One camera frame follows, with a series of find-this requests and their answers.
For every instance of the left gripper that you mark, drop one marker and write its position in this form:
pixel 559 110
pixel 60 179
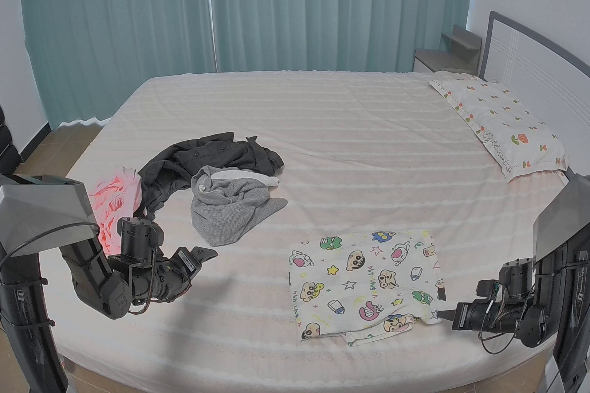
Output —
pixel 177 276

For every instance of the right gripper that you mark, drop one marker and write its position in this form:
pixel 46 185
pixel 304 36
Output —
pixel 468 316

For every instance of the white printed pyjama top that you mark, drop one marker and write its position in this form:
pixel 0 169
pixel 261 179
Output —
pixel 364 280

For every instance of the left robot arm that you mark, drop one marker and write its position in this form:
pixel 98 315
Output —
pixel 32 216

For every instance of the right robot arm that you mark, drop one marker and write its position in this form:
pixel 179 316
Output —
pixel 567 271

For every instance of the bed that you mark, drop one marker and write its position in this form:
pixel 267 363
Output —
pixel 345 128

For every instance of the grey garment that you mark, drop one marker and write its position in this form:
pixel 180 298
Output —
pixel 226 211

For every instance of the black garment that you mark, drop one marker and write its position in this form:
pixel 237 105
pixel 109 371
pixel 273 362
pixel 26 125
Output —
pixel 207 156

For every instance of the pink garment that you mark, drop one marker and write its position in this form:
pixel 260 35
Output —
pixel 113 202

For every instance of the white printed pillow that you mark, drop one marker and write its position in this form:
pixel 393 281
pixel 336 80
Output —
pixel 507 124

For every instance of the grey bedside table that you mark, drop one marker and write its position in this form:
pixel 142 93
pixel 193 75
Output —
pixel 438 57

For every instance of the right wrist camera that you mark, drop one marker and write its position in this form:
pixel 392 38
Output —
pixel 487 289

